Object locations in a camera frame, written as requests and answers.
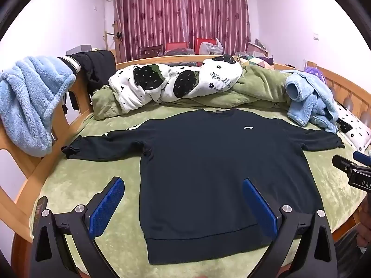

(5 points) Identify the light blue fleece garment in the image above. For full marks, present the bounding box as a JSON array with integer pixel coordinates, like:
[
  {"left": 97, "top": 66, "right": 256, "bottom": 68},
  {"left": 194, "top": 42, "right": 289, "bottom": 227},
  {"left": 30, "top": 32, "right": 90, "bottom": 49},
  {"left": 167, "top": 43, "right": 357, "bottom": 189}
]
[{"left": 280, "top": 69, "right": 339, "bottom": 135}]

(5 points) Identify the white strawberry print quilt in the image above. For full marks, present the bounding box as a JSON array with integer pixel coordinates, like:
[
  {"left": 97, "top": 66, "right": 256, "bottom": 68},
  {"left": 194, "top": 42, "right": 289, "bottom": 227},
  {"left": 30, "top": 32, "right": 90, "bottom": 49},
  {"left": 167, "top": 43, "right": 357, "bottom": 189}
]
[{"left": 108, "top": 54, "right": 243, "bottom": 113}]

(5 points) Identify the wooden bed frame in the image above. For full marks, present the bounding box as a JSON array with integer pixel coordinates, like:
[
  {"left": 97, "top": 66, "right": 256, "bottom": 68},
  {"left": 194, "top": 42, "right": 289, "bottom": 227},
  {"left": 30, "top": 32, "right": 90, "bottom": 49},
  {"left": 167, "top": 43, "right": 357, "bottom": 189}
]
[{"left": 0, "top": 49, "right": 371, "bottom": 278}]

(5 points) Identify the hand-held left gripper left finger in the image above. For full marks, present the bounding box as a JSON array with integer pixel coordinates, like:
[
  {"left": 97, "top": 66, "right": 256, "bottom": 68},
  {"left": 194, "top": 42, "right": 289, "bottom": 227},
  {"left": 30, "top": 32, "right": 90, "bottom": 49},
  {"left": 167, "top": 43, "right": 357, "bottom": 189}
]
[{"left": 30, "top": 176, "right": 128, "bottom": 278}]

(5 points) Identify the red chair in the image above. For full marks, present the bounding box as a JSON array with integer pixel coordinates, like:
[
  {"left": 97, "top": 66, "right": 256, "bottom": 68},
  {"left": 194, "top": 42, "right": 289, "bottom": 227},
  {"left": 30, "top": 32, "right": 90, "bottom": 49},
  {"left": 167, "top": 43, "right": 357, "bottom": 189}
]
[
  {"left": 194, "top": 38, "right": 216, "bottom": 55},
  {"left": 165, "top": 42, "right": 187, "bottom": 52}
]

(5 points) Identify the light blue fleece robe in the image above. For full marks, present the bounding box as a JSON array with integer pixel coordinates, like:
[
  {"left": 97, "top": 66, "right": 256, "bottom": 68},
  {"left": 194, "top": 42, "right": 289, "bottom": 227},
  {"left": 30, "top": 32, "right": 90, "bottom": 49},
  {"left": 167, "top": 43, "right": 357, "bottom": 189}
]
[{"left": 0, "top": 55, "right": 77, "bottom": 158}]

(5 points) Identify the wooden coat rack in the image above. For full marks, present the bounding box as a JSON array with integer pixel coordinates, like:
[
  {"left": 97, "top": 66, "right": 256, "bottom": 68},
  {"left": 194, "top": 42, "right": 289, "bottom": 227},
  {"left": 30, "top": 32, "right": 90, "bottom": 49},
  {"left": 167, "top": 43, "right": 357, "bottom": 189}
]
[{"left": 103, "top": 20, "right": 124, "bottom": 51}]

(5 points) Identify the white flower print pillow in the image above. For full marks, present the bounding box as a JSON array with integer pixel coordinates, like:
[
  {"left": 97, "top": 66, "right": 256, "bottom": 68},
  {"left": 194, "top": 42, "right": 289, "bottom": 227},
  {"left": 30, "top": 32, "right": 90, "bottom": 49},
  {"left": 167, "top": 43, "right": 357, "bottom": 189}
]
[{"left": 333, "top": 100, "right": 371, "bottom": 152}]

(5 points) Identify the grey box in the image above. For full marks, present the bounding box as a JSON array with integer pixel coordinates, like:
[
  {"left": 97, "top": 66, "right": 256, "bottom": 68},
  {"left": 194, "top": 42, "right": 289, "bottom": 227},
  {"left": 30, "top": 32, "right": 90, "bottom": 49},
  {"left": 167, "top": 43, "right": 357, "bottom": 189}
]
[{"left": 66, "top": 44, "right": 94, "bottom": 56}]

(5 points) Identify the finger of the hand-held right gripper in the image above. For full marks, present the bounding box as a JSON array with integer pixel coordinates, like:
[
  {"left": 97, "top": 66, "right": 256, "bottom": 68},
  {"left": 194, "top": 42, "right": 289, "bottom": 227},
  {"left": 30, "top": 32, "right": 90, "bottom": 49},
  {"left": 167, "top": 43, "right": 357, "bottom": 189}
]
[
  {"left": 353, "top": 151, "right": 371, "bottom": 167},
  {"left": 332, "top": 154, "right": 355, "bottom": 176}
]

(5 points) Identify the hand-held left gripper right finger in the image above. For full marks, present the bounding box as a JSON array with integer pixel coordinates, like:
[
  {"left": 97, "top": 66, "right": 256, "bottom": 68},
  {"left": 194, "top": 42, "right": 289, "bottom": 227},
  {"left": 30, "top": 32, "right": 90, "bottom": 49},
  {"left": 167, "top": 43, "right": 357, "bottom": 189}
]
[{"left": 243, "top": 178, "right": 338, "bottom": 278}]

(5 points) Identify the red patterned curtain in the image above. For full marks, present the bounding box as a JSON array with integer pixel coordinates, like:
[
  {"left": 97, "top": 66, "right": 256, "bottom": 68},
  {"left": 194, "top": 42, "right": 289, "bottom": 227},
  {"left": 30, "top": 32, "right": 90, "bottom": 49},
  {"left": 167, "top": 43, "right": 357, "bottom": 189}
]
[{"left": 113, "top": 0, "right": 251, "bottom": 61}]

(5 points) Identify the black sweatshirt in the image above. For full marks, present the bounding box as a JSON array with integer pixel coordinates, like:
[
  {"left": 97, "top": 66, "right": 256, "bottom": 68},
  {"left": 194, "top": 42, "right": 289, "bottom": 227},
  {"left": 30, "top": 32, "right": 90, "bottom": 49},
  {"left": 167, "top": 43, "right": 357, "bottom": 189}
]
[{"left": 61, "top": 108, "right": 345, "bottom": 265}]

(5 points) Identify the colourful geometric cushion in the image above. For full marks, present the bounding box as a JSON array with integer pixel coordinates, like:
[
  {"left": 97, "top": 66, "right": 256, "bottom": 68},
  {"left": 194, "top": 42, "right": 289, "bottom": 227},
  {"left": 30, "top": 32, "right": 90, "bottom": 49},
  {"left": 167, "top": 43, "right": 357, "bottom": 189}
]
[{"left": 238, "top": 54, "right": 274, "bottom": 68}]

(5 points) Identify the dark wooden chair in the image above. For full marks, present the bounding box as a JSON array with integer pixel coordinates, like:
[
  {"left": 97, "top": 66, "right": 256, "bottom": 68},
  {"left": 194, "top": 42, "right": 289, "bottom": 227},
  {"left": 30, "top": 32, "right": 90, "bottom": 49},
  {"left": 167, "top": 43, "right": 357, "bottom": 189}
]
[{"left": 138, "top": 44, "right": 164, "bottom": 61}]

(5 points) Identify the black jacket with striped cuff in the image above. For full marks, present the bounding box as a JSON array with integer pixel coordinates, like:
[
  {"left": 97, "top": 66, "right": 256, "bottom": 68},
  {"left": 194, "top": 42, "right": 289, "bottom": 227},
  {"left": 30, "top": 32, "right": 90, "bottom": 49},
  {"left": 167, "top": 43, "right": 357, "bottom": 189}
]
[{"left": 58, "top": 50, "right": 117, "bottom": 111}]

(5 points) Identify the green plush bed blanket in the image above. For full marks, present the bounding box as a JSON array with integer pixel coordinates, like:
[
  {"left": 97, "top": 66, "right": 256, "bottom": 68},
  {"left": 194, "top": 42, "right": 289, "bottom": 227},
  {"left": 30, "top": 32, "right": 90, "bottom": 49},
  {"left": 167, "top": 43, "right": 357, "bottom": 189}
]
[{"left": 30, "top": 64, "right": 368, "bottom": 278}]

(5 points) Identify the white plastic bag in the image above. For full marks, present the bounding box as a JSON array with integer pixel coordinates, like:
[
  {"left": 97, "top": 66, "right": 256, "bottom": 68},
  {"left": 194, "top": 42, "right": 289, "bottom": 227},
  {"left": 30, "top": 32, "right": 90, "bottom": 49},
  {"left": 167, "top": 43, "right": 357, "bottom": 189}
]
[{"left": 199, "top": 38, "right": 224, "bottom": 55}]

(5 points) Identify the purple plush toy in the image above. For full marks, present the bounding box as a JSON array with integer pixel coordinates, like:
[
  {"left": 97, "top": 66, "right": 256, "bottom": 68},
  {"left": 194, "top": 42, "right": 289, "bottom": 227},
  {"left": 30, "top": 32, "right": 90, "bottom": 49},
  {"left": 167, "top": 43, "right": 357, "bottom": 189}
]
[{"left": 303, "top": 66, "right": 328, "bottom": 86}]

